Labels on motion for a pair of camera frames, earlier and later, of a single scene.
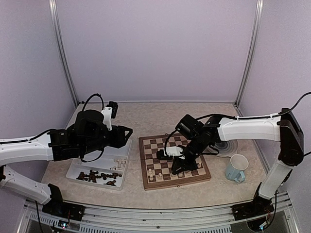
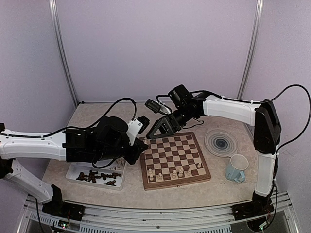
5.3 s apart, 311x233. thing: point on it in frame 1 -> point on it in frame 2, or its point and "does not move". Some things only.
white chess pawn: (160, 178) does not move
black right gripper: (178, 163) -> (164, 126)
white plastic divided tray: (109, 171) does not move
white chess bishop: (151, 176) does not move
